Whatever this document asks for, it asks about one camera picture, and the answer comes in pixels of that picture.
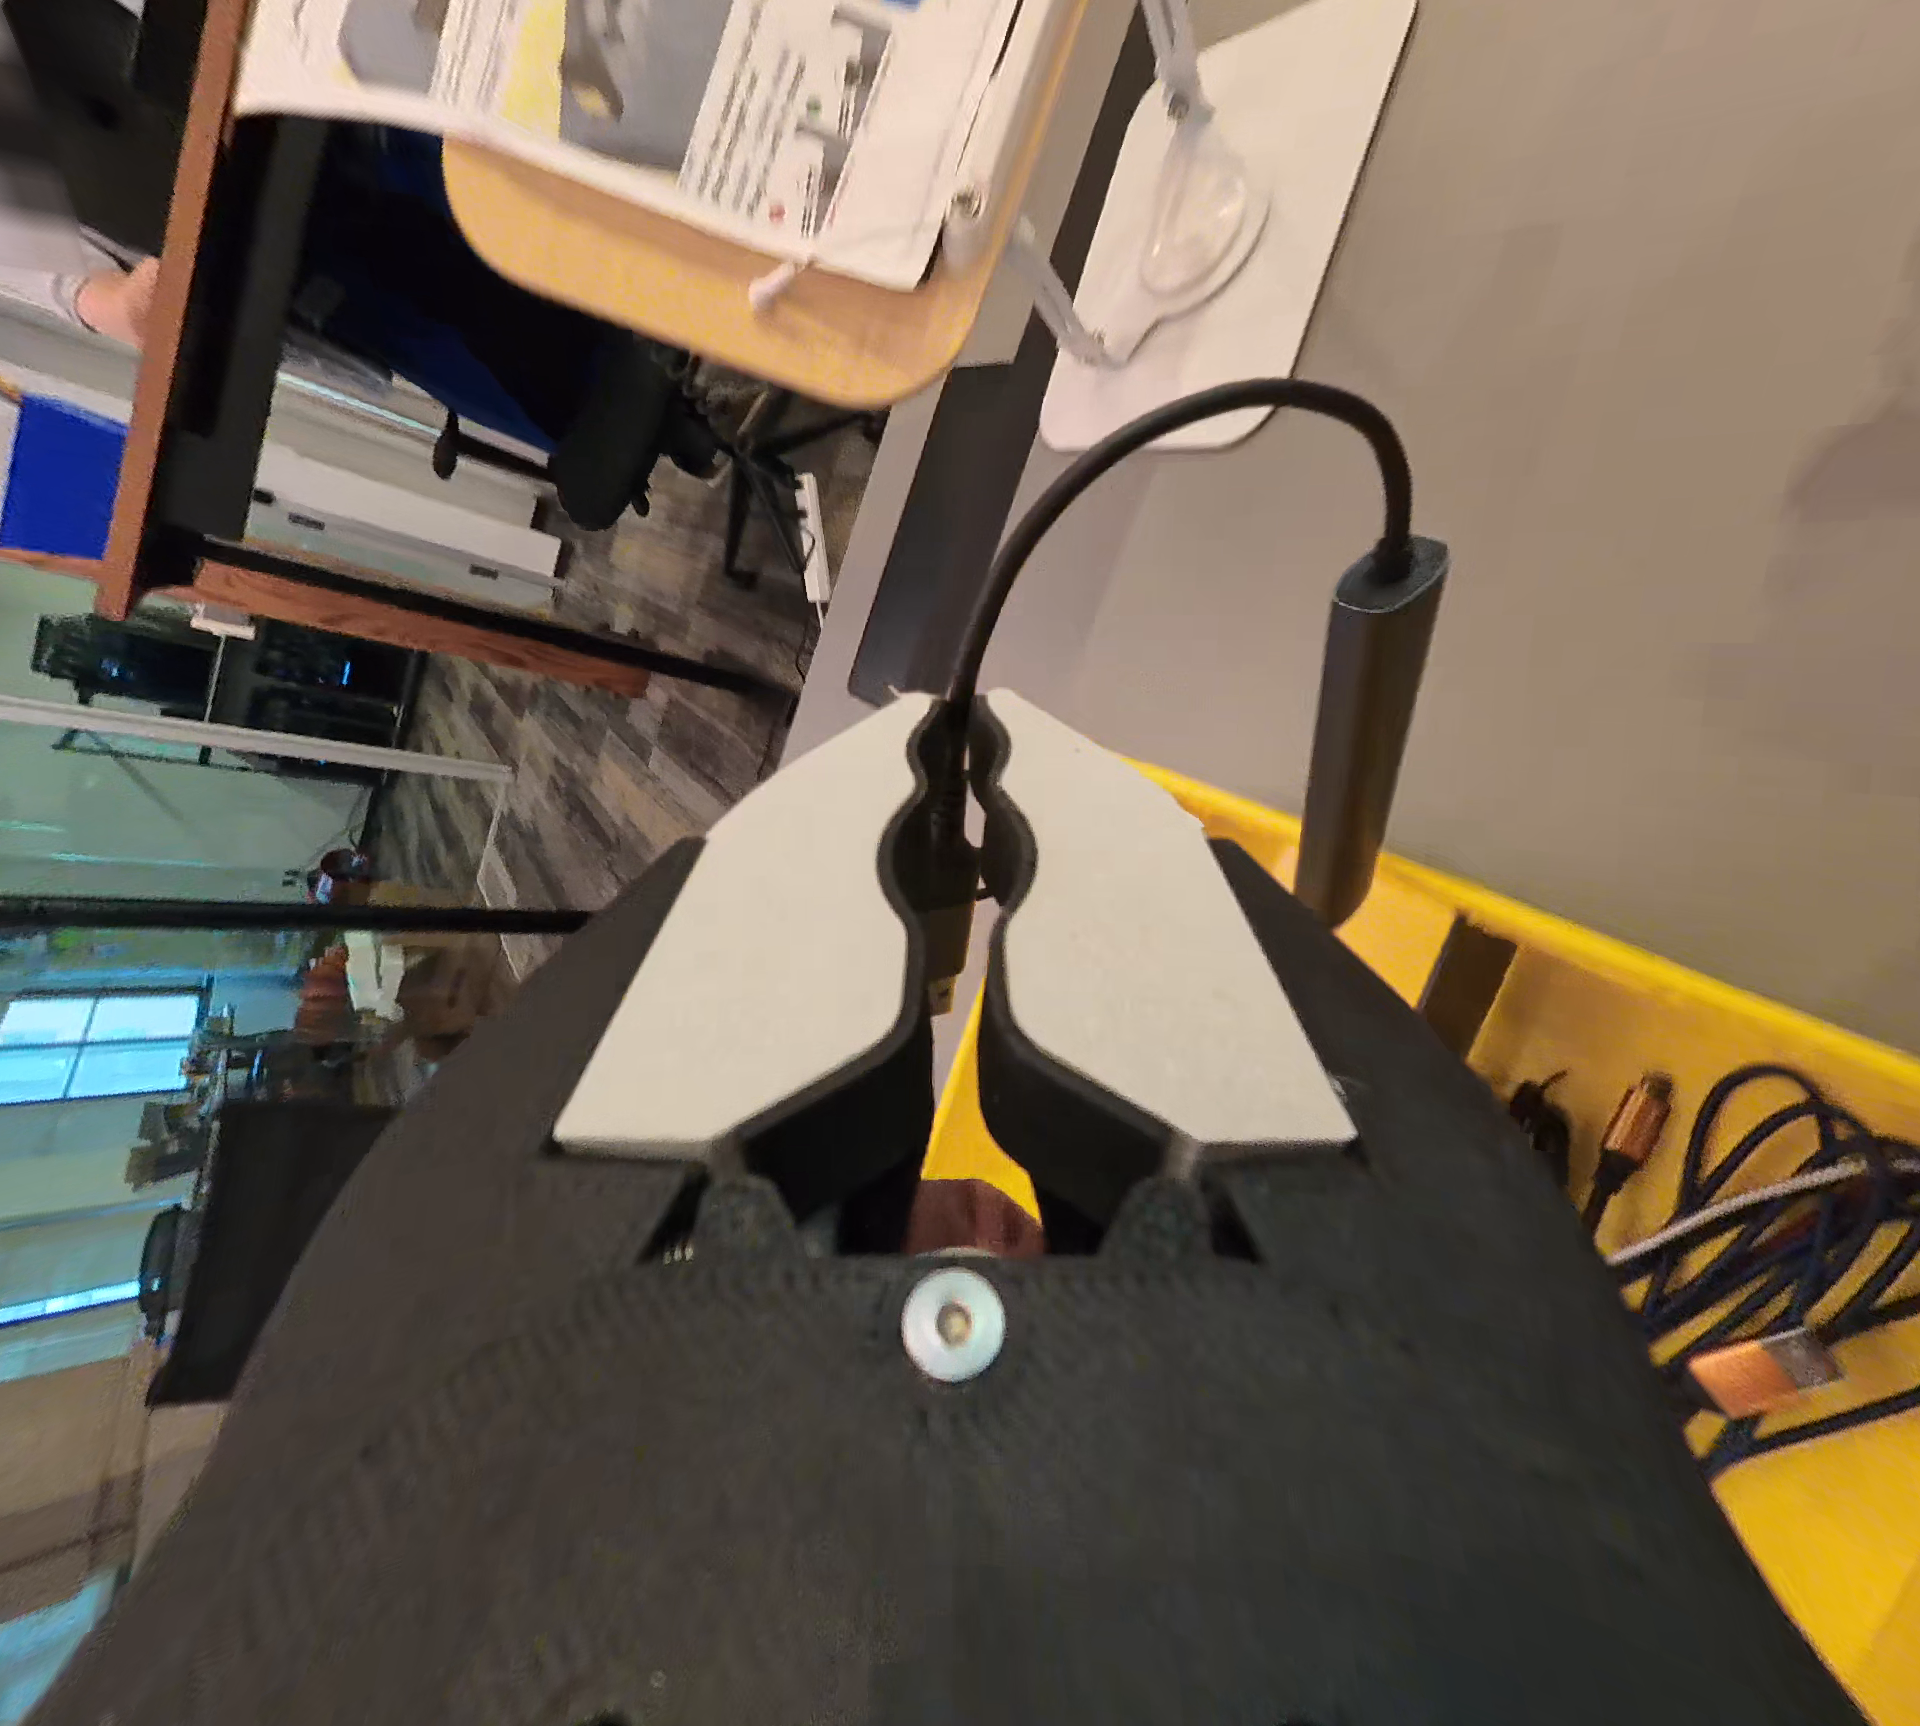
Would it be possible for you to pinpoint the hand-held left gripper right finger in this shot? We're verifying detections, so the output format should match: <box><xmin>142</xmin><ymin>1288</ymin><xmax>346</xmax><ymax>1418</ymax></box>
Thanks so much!
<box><xmin>979</xmin><ymin>688</ymin><xmax>1364</xmax><ymax>1254</ymax></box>

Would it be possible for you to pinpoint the white braided cable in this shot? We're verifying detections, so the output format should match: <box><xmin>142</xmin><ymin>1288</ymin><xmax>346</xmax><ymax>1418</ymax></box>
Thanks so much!
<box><xmin>1605</xmin><ymin>1155</ymin><xmax>1920</xmax><ymax>1270</ymax></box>

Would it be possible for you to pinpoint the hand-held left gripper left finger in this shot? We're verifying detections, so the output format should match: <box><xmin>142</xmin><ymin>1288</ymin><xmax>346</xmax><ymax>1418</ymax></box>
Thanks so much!
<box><xmin>552</xmin><ymin>690</ymin><xmax>942</xmax><ymax>1251</ymax></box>

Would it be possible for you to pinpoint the grey usb hub with cable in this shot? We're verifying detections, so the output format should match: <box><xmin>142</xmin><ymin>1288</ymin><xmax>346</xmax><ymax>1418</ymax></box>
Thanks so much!
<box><xmin>913</xmin><ymin>378</ymin><xmax>1454</xmax><ymax>1019</ymax></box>

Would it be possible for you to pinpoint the printed instruction sheet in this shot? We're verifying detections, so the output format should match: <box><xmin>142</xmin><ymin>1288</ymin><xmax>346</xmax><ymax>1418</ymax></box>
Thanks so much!
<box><xmin>240</xmin><ymin>0</ymin><xmax>1090</xmax><ymax>292</ymax></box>

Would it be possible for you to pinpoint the black bin divider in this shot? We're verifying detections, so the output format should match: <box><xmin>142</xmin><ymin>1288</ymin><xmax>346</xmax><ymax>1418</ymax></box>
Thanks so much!
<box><xmin>1416</xmin><ymin>912</ymin><xmax>1521</xmax><ymax>1059</ymax></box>

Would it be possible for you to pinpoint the black usb cable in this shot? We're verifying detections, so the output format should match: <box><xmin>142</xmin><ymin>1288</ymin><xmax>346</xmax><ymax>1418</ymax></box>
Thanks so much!
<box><xmin>1504</xmin><ymin>1070</ymin><xmax>1580</xmax><ymax>1173</ymax></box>

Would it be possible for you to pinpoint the white document stand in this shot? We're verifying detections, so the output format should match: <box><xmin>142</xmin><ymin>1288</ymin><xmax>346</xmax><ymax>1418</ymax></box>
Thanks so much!
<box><xmin>240</xmin><ymin>0</ymin><xmax>1420</xmax><ymax>456</ymax></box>

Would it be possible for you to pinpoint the yellow plastic bin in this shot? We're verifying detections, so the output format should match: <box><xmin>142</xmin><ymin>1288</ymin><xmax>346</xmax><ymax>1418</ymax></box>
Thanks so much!
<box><xmin>923</xmin><ymin>758</ymin><xmax>1920</xmax><ymax>1726</ymax></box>

